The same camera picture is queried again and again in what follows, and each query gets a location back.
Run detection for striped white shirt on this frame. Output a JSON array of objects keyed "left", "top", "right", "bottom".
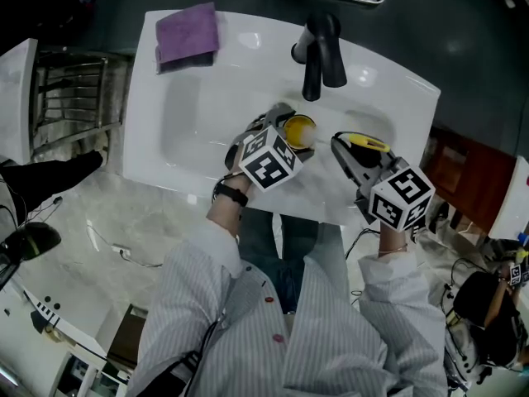
[{"left": 127, "top": 221, "right": 450, "bottom": 397}]

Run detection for steel rack stand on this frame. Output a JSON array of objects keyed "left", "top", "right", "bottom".
[{"left": 31, "top": 47, "right": 136, "bottom": 157}]

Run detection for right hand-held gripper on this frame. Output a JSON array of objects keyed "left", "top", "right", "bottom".
[{"left": 330, "top": 132, "right": 437, "bottom": 243}]

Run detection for brown wooden cabinet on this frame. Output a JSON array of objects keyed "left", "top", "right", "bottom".
[{"left": 421, "top": 124, "right": 518, "bottom": 236}]

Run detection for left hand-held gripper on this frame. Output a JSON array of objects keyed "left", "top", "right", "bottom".
[{"left": 225, "top": 102, "right": 316, "bottom": 192}]

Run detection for white cabinet black marks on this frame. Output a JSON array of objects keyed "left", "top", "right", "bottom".
[{"left": 0, "top": 279, "right": 110, "bottom": 397}]

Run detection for blue jeans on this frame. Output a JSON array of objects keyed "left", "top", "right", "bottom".
[{"left": 239, "top": 207, "right": 345, "bottom": 316}]

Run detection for white sink on steel rack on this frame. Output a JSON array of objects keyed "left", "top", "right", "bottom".
[{"left": 0, "top": 37, "right": 40, "bottom": 166}]

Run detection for black faucet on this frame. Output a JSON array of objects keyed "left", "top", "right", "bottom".
[{"left": 290, "top": 11, "right": 349, "bottom": 103}]

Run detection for person's right forearm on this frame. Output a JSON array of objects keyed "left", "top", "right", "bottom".
[{"left": 378, "top": 221, "right": 410, "bottom": 258}]

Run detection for black wristwatch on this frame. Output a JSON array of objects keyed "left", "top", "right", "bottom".
[{"left": 213, "top": 179, "right": 250, "bottom": 208}]

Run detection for purple cloth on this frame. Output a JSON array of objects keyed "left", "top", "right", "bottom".
[{"left": 155, "top": 1, "right": 221, "bottom": 75}]

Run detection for black chest strap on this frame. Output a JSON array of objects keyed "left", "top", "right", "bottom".
[{"left": 148, "top": 318, "right": 221, "bottom": 397}]

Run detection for person's left forearm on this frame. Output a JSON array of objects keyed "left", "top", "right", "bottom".
[{"left": 206, "top": 170, "right": 254, "bottom": 240}]

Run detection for white sink on wooden cabinet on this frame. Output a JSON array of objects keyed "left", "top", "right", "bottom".
[{"left": 487, "top": 155, "right": 529, "bottom": 242}]

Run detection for black floor cable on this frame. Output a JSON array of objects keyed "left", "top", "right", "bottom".
[{"left": 119, "top": 249, "right": 164, "bottom": 270}]

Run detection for white ceramic sink basin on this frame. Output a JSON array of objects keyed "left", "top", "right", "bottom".
[{"left": 122, "top": 9, "right": 441, "bottom": 227}]

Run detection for black case green stripe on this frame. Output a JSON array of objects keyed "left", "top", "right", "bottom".
[{"left": 0, "top": 221, "right": 63, "bottom": 289}]

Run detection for large black cabinet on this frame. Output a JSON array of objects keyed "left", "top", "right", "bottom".
[{"left": 0, "top": 0, "right": 109, "bottom": 50}]

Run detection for white crumpled sheet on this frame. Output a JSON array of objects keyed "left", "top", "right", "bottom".
[{"left": 412, "top": 217, "right": 489, "bottom": 273}]

